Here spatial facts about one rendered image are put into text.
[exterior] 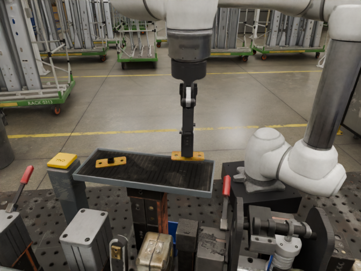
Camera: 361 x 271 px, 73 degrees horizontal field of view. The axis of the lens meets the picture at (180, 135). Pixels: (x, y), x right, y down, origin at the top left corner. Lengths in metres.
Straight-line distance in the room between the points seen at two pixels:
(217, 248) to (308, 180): 0.55
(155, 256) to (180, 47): 0.44
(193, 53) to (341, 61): 0.55
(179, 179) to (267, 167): 0.54
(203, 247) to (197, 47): 0.43
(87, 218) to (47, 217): 0.68
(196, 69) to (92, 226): 0.42
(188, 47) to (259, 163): 0.74
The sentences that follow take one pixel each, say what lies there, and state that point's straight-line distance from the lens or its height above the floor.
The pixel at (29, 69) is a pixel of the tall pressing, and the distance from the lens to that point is 4.48.
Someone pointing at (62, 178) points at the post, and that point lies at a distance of 0.80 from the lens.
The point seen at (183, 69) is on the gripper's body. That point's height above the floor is 1.45.
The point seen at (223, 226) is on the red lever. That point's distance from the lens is 0.64.
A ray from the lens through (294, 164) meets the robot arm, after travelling 1.05.
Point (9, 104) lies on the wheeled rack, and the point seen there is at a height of 0.24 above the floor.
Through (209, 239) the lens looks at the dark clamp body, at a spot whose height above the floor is 1.08.
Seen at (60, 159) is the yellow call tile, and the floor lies 1.16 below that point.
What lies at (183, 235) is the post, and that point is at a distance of 0.61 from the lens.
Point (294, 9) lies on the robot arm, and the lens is 0.88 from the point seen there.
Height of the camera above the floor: 1.57
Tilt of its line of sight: 29 degrees down
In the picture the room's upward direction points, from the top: straight up
